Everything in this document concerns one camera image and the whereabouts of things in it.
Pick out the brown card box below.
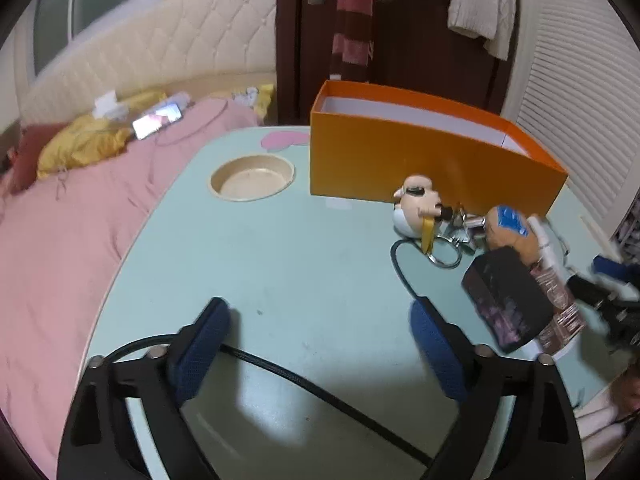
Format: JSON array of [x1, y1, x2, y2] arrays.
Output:
[[530, 261, 585, 356]]

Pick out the white cosmetic tube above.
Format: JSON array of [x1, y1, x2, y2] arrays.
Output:
[[527, 214, 572, 283]]

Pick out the cartoon figure keychain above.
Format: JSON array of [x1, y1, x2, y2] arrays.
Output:
[[393, 174, 454, 254]]

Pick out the beige round cup holder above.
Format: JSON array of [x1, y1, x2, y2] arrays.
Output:
[[208, 154, 296, 203]]

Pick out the pink bed blanket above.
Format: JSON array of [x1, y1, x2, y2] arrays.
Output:
[[1, 99, 261, 478]]

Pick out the white slatted radiator cover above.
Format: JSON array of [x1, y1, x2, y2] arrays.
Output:
[[502, 0, 639, 235]]

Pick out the lit smartphone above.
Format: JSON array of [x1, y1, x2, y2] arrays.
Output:
[[132, 103, 182, 140]]

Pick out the yellow pillow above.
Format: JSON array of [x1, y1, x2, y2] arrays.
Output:
[[36, 89, 167, 180]]

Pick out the orange cardboard box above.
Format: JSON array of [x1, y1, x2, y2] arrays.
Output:
[[309, 80, 567, 214]]

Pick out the cream tufted headboard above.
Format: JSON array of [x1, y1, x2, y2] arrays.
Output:
[[18, 0, 277, 124]]

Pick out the dark brown door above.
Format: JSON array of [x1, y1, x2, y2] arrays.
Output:
[[276, 0, 512, 126]]

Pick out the red pink striped scarf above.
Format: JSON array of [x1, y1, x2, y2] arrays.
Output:
[[330, 0, 374, 82]]

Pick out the black cable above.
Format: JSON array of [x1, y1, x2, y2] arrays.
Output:
[[104, 236, 464, 468]]

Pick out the metal key ring cluster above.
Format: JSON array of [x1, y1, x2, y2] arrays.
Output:
[[426, 205, 486, 269]]

